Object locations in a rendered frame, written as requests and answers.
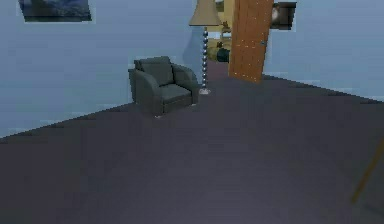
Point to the dark grey armchair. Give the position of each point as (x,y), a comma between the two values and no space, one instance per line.
(162,87)

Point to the beige shade floor lamp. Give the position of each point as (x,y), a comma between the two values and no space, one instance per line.
(204,50)

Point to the dark round object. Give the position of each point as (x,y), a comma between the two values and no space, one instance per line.
(222,55)

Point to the brown wooden room door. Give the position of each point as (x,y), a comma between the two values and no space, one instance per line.
(250,40)

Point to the black framed picture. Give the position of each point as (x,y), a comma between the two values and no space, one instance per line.
(283,15)

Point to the dark blue framed picture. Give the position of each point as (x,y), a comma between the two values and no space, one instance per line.
(55,9)

